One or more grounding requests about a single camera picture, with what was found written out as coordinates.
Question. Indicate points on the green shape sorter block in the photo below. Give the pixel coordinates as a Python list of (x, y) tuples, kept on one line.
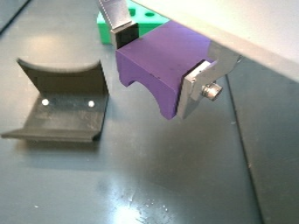
[(147, 19)]

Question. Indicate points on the black curved fixture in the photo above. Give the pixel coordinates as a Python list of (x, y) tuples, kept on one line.
[(69, 109)]

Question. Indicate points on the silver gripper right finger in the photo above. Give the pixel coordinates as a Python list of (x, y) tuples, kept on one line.
[(199, 83)]

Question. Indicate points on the purple arch block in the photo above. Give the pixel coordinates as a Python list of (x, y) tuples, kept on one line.
[(157, 60)]

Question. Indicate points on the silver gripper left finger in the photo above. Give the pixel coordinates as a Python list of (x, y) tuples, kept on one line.
[(123, 27)]

